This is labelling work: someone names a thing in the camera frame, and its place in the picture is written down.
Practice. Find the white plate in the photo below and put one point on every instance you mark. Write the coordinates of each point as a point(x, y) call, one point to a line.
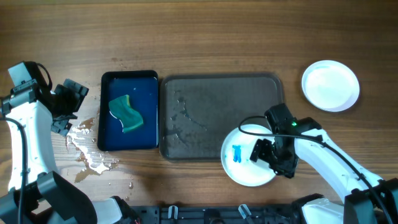
point(235, 156)
point(330, 86)

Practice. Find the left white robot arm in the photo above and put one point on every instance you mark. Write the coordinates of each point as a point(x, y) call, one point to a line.
point(37, 193)

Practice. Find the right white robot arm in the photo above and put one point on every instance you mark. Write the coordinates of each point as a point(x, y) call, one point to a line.
point(365, 196)

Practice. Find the white plate front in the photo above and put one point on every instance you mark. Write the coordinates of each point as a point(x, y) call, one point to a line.
point(235, 156)

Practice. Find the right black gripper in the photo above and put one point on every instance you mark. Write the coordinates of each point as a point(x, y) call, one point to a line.
point(261, 151)

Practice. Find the blue water tray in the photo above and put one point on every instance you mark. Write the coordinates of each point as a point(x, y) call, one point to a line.
point(142, 88)

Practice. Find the dark brown serving tray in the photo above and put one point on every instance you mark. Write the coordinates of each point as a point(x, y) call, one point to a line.
point(197, 112)

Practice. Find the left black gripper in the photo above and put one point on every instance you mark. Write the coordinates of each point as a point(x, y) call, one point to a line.
point(62, 125)

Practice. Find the green yellow sponge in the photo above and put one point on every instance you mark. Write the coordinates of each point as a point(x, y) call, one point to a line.
point(121, 109)

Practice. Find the black mounting rail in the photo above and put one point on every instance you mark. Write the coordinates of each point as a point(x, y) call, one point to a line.
point(268, 214)

